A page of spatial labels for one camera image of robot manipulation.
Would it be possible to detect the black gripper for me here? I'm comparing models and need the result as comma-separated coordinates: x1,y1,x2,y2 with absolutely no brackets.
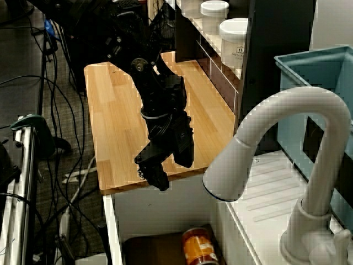
134,109,195,192

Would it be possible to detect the white jar with printed logo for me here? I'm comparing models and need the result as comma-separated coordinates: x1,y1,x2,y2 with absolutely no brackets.
219,18,249,71

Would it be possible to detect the thick black cable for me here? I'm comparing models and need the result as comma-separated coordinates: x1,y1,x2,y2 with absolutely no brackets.
37,16,60,116

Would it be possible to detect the white toy faucet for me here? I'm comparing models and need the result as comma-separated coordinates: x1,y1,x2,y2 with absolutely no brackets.
202,87,353,265

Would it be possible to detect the white floor cable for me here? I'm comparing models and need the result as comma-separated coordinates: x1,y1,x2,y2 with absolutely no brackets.
59,156,97,241

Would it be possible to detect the white toy sink unit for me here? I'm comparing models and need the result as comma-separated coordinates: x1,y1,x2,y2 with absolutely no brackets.
101,150,353,265

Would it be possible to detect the thin black cable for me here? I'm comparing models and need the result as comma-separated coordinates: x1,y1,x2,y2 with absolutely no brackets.
0,75,86,166

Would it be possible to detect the black wire mesh basket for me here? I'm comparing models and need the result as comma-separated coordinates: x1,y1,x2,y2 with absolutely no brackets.
148,2,177,55

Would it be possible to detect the beans can with orange label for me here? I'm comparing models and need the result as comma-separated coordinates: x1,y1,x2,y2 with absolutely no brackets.
181,226,218,265

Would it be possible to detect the white zip tie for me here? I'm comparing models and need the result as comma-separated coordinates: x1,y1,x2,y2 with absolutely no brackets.
140,109,173,121

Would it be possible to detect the black square sticker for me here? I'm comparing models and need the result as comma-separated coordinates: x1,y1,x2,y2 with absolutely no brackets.
302,115,325,166

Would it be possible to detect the plain white plastic jar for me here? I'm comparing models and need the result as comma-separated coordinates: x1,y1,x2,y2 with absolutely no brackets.
200,0,229,35

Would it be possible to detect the silver metal rail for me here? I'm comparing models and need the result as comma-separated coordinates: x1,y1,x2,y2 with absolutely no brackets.
2,115,36,265

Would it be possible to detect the blue plastic bin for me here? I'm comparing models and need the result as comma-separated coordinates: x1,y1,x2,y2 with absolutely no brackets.
274,45,353,230

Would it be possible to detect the green clamp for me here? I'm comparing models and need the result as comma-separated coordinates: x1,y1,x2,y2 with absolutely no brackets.
10,114,56,160

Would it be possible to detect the black stand base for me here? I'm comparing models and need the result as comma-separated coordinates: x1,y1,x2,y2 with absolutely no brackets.
51,135,72,152

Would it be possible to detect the beige shelf board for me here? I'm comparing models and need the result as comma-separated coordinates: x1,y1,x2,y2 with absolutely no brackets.
176,0,243,80

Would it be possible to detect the dark purple tile backsplash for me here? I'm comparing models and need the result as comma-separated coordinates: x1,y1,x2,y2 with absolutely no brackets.
196,38,238,114

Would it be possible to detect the black hutch side panel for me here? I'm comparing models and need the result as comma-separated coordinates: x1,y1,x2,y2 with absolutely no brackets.
238,0,317,130
175,0,202,63

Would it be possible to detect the light wooden board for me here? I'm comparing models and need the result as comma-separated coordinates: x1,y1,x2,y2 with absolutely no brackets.
147,0,166,25

